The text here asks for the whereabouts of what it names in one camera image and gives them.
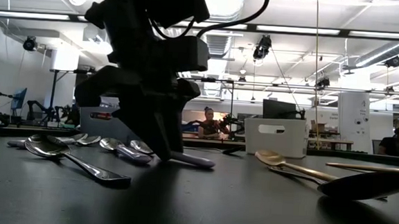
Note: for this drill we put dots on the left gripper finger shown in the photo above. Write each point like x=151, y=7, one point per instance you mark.
x=175, y=131
x=143, y=129

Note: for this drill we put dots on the small black robot arm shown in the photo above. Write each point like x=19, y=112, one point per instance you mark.
x=193, y=124
x=230, y=121

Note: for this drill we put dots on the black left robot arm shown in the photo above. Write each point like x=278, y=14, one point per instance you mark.
x=140, y=0

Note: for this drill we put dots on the person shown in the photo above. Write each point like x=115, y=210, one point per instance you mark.
x=395, y=146
x=209, y=126

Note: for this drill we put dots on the black table mat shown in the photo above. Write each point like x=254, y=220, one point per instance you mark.
x=214, y=203

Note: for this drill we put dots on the black monitor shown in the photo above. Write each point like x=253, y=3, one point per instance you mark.
x=277, y=110

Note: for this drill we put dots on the black spotlight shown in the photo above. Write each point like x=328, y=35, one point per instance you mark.
x=262, y=48
x=323, y=82
x=30, y=44
x=393, y=61

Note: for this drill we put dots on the white plastic bin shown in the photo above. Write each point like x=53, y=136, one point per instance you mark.
x=288, y=141

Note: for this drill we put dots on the blue monitor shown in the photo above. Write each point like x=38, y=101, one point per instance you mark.
x=19, y=99

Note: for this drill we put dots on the cardboard box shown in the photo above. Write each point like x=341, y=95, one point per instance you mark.
x=320, y=127

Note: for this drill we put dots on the wooden bench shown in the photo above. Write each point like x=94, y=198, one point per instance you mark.
x=329, y=142

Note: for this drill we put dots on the white column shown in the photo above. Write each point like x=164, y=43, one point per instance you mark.
x=352, y=135

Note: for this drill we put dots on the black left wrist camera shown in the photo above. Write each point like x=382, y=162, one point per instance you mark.
x=182, y=53

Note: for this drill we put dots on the black workstation frame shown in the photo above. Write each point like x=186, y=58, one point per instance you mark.
x=53, y=92

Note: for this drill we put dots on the silver ventilation duct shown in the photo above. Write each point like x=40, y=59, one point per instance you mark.
x=219, y=45

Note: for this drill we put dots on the black horizontal frame bar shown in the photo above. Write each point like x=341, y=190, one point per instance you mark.
x=344, y=33

